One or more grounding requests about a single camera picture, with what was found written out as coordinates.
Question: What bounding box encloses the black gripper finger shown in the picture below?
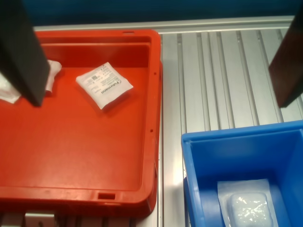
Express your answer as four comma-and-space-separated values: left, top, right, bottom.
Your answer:
268, 0, 303, 109
0, 0, 52, 107

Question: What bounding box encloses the clear blister bandage packet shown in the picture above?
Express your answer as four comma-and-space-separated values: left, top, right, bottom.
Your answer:
217, 178, 279, 227

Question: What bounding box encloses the red box with bandages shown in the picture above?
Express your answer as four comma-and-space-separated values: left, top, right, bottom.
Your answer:
0, 29, 163, 227

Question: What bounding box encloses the blue plastic box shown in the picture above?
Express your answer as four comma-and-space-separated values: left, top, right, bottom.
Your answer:
181, 120, 303, 227

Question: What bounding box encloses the plain white bandage packet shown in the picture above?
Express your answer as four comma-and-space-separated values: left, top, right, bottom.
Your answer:
0, 73, 22, 104

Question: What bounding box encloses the flat printed bandage packet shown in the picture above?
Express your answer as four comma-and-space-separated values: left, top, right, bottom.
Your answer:
75, 61, 134, 111

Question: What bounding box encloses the blue curtain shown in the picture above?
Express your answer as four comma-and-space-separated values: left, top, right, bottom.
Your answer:
23, 0, 300, 27

